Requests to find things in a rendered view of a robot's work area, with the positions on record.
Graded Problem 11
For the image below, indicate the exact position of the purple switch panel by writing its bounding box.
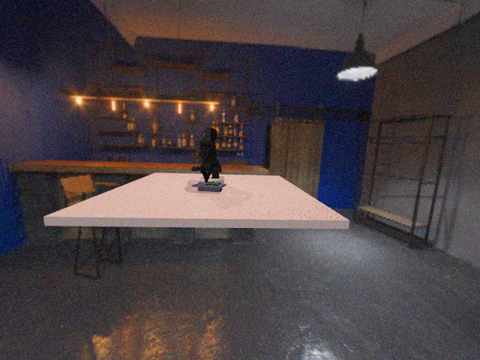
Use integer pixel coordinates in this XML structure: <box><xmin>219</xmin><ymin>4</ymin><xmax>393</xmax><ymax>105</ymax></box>
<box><xmin>192</xmin><ymin>182</ymin><xmax>226</xmax><ymax>192</ymax></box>

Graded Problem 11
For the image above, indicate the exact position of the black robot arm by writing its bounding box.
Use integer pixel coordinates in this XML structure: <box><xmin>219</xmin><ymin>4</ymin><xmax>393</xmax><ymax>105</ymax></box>
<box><xmin>199</xmin><ymin>127</ymin><xmax>221</xmax><ymax>179</ymax></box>

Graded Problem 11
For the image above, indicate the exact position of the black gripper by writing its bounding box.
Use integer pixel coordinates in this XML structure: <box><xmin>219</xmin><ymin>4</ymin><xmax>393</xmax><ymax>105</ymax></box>
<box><xmin>191</xmin><ymin>159</ymin><xmax>221</xmax><ymax>183</ymax></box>

